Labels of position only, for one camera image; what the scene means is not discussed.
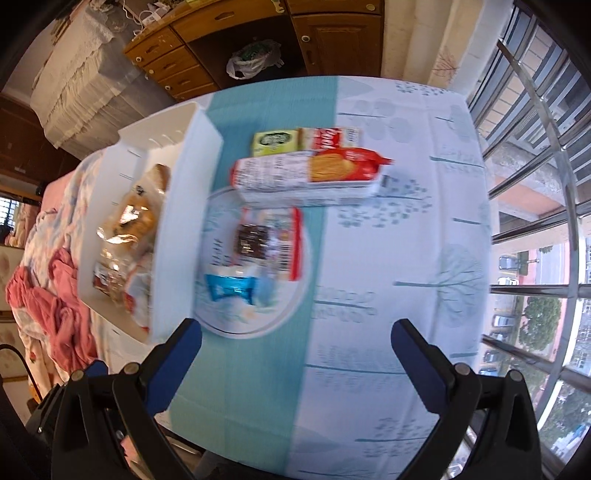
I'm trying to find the brownie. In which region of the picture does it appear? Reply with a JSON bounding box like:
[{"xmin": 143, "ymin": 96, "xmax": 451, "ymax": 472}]
[{"xmin": 232, "ymin": 207, "xmax": 304, "ymax": 282}]

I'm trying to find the green small snack pack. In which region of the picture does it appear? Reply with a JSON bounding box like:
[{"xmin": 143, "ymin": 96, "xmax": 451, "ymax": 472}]
[{"xmin": 252, "ymin": 130, "xmax": 298, "ymax": 157}]

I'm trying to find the red white cookies pack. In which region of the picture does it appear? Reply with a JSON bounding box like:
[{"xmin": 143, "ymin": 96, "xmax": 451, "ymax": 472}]
[{"xmin": 297, "ymin": 127, "xmax": 362, "ymax": 151}]

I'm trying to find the red jujube snack bag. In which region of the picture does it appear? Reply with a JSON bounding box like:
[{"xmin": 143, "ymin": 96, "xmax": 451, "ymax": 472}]
[{"xmin": 123, "ymin": 265, "xmax": 151, "ymax": 332}]

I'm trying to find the walnut snack clear red bag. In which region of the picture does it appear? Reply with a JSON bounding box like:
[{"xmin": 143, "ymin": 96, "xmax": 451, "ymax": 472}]
[{"xmin": 92, "ymin": 250, "xmax": 127, "ymax": 303}]

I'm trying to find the black cable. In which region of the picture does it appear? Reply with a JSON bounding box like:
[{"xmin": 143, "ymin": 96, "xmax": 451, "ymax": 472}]
[{"xmin": 0, "ymin": 343, "xmax": 43, "ymax": 402}]

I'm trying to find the wooden desk with drawers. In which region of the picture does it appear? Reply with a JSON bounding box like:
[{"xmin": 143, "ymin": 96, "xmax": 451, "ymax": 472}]
[{"xmin": 123, "ymin": 0, "xmax": 385, "ymax": 101}]

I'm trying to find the large Calleton bread bag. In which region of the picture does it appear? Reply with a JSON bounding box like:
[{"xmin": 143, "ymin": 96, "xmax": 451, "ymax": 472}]
[{"xmin": 97, "ymin": 163, "xmax": 170, "ymax": 255}]

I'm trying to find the cream curtain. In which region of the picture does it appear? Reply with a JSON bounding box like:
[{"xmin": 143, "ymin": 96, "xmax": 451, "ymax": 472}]
[{"xmin": 381, "ymin": 0, "xmax": 514, "ymax": 97}]

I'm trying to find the metal window grille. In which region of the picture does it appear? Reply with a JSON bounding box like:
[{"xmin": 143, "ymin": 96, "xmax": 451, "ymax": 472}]
[{"xmin": 469, "ymin": 1, "xmax": 590, "ymax": 479}]

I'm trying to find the red white biscuit pack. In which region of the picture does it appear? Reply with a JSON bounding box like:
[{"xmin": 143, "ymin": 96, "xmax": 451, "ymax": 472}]
[{"xmin": 230, "ymin": 147, "xmax": 393, "ymax": 208}]

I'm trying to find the blue foil candy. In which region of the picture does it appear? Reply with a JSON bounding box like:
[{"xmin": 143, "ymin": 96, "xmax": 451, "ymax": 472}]
[{"xmin": 204, "ymin": 274, "xmax": 257, "ymax": 305}]

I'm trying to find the white plastic storage bin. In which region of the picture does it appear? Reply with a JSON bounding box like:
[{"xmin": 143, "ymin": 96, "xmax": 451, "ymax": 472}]
[{"xmin": 78, "ymin": 100, "xmax": 223, "ymax": 343}]

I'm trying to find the floral pink white blanket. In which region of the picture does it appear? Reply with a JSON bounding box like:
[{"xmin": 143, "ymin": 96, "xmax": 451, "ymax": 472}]
[{"xmin": 4, "ymin": 151, "xmax": 105, "ymax": 402}]

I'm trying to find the blue white patterned tablecloth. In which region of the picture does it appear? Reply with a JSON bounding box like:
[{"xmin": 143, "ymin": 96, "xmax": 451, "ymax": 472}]
[{"xmin": 161, "ymin": 77, "xmax": 491, "ymax": 479}]

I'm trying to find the white plastic bag under desk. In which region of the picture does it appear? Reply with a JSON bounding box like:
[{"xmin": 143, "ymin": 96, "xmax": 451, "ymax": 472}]
[{"xmin": 226, "ymin": 40, "xmax": 284, "ymax": 81}]

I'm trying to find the lace covered cabinet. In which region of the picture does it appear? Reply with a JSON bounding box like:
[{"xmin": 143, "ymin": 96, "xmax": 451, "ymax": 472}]
[{"xmin": 30, "ymin": 1, "xmax": 173, "ymax": 160}]

